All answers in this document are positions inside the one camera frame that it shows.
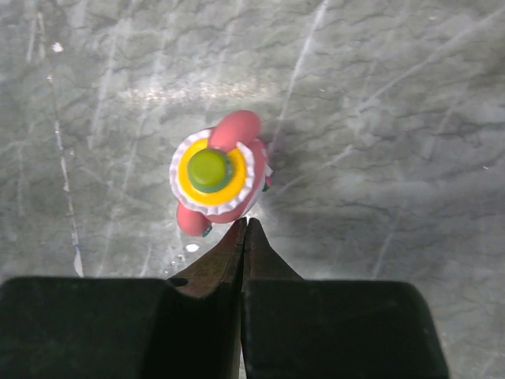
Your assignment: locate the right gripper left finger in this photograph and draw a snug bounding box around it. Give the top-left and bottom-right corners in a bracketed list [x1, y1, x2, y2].
[1, 219, 247, 378]

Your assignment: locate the pink bear yellow hat toy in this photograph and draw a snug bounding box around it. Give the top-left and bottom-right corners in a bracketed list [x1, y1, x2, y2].
[169, 110, 273, 237]

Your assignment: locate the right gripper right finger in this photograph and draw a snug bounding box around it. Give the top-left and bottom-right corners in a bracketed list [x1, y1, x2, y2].
[241, 219, 450, 378]

